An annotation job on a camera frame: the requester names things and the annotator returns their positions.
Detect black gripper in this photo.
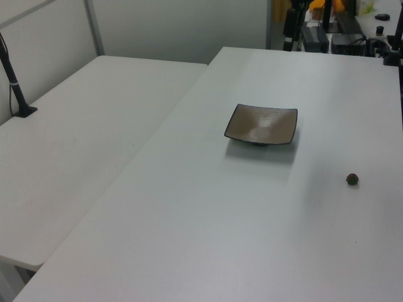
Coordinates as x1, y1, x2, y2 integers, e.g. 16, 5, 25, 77
283, 0, 311, 52

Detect square brown ceramic plate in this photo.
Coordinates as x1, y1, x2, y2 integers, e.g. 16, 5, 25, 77
224, 103, 298, 148

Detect black power supply box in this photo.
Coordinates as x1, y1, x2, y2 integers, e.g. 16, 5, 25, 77
301, 26, 330, 53

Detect orange object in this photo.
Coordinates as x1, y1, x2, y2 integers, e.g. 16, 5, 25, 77
309, 0, 344, 13

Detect black electronics box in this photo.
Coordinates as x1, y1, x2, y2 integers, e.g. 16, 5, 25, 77
330, 33, 368, 57

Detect green and white package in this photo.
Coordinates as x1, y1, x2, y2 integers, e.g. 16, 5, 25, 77
356, 0, 376, 16

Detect black clamp stand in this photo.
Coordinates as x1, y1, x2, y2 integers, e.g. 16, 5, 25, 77
382, 17, 403, 67

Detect black pole with base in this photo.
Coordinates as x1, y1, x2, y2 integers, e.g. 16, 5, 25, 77
0, 31, 38, 119

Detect grey metal partition post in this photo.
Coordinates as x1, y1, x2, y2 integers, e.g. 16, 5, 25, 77
83, 0, 106, 57
265, 0, 273, 50

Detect black upright post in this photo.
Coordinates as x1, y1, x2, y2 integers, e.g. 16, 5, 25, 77
322, 0, 334, 33

